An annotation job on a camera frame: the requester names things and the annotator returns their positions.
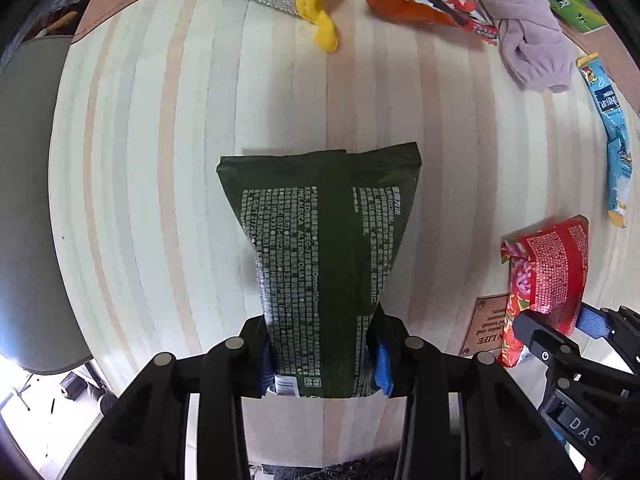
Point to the striped table cloth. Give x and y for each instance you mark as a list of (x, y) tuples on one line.
[(150, 185)]

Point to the dark green snack bag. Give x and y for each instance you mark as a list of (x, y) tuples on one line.
[(320, 270)]

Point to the lilac knitted garment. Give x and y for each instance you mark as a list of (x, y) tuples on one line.
[(525, 25)]

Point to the yellow plush toy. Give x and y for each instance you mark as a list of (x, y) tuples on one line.
[(317, 2)]

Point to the grey chair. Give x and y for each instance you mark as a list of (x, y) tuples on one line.
[(30, 210)]

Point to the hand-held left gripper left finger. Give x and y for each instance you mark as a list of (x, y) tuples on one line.
[(264, 360)]

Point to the red snack bag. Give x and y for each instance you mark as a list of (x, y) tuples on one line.
[(547, 280)]

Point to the light blue snack packet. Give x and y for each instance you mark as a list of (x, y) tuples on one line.
[(611, 135)]

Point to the brown label patch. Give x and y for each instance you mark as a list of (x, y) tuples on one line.
[(486, 325)]

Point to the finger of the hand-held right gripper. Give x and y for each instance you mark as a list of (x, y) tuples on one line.
[(597, 321), (537, 337)]

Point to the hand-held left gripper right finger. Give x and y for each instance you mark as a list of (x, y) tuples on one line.
[(384, 367)]

